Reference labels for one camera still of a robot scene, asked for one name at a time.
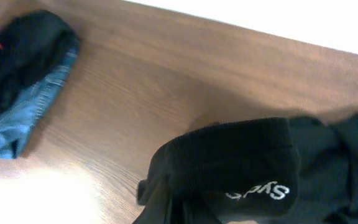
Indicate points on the black t-shirt with logo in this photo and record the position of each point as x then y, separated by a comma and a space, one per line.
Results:
272, 170

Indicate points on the folded black garment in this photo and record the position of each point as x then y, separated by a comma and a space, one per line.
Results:
32, 45

